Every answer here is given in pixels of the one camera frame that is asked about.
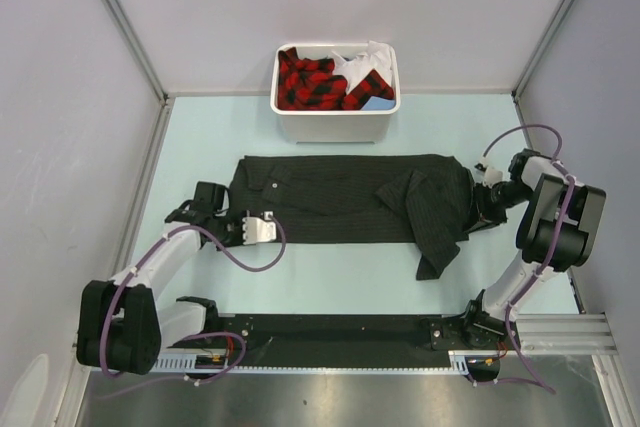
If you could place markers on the red black plaid shirt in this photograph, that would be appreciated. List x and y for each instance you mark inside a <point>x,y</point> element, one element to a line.
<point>305,85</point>

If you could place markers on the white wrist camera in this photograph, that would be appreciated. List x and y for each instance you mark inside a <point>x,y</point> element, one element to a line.
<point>487,175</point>
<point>259,229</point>

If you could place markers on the white slotted cable duct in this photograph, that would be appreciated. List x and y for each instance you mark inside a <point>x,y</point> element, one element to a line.
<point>207,364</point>

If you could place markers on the white shirt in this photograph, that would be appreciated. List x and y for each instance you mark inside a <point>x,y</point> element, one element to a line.
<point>377,57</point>

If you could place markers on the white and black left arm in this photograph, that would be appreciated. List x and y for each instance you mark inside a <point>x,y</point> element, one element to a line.
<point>121,328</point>

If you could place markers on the light blue shirt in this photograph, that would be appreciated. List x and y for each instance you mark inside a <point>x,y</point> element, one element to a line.
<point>379,104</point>

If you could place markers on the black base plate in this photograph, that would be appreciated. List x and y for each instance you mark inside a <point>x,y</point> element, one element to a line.
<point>458,332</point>

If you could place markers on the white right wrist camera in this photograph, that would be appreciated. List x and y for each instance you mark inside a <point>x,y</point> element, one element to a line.
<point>487,175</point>

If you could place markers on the white plastic bin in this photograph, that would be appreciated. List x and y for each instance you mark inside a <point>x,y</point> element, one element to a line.
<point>334,126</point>

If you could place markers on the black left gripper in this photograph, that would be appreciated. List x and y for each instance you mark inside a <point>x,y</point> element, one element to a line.
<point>240,237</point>

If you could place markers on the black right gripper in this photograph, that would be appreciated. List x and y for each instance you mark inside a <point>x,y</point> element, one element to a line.
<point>485,214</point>

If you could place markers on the dark pinstriped long sleeve shirt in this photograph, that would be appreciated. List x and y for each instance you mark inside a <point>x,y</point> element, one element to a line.
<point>429,200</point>

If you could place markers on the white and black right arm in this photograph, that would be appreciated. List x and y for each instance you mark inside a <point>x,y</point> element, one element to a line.
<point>557,232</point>

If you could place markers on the aluminium frame rail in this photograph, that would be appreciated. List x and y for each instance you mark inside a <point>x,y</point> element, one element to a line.
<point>565,335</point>

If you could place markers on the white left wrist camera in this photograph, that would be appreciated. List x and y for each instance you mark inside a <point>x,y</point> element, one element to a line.
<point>259,229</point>

